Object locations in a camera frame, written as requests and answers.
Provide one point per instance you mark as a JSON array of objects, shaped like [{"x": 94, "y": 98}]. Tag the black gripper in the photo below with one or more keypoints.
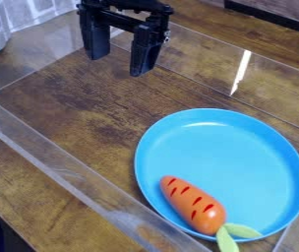
[{"x": 144, "y": 17}]

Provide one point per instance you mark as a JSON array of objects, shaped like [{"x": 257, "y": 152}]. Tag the blue round plate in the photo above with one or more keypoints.
[{"x": 229, "y": 155}]

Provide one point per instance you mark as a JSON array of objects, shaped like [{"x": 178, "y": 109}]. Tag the orange toy carrot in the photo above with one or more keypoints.
[{"x": 203, "y": 213}]

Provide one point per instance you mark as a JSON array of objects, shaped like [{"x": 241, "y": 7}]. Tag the white checked curtain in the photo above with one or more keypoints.
[{"x": 19, "y": 14}]

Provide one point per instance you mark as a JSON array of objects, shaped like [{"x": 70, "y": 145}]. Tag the clear acrylic barrier front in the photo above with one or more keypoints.
[{"x": 133, "y": 219}]

